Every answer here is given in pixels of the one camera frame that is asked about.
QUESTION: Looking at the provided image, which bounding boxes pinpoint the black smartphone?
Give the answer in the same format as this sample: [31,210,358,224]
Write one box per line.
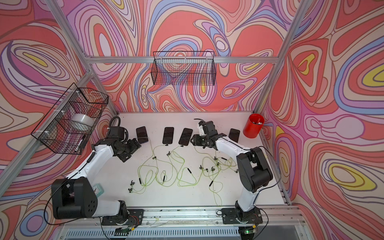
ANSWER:
[178,128,193,146]
[136,126,149,145]
[162,127,174,145]
[229,129,240,143]

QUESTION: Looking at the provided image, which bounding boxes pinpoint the green earphones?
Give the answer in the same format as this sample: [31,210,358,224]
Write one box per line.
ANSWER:
[167,147,203,188]
[194,147,239,207]
[138,145,176,188]
[128,178,148,195]

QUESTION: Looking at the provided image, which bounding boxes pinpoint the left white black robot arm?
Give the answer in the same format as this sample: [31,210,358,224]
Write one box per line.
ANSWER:
[51,116,141,225]

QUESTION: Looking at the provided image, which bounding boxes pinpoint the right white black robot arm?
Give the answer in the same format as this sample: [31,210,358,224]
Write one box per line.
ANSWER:
[191,119,274,224]

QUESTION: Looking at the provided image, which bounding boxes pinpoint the red plastic cup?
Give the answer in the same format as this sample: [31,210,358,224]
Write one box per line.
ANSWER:
[243,114,265,139]

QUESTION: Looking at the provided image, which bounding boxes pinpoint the teal alarm clock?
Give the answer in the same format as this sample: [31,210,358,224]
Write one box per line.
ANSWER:
[93,184,105,198]

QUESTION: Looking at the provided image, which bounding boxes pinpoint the black wire basket left wall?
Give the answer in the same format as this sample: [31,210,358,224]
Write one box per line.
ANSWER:
[31,84,109,155]

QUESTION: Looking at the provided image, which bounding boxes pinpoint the black wire basket wall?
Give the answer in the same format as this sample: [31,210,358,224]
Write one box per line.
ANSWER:
[151,51,217,86]
[31,84,109,155]

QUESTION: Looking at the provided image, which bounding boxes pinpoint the black wire basket back wall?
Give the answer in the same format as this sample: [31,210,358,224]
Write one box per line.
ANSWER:
[151,51,217,86]

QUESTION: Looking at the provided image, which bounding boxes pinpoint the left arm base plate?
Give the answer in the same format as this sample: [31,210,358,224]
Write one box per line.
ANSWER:
[102,209,144,227]

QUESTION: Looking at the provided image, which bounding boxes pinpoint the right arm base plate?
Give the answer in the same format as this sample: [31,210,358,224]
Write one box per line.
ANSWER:
[221,207,263,226]

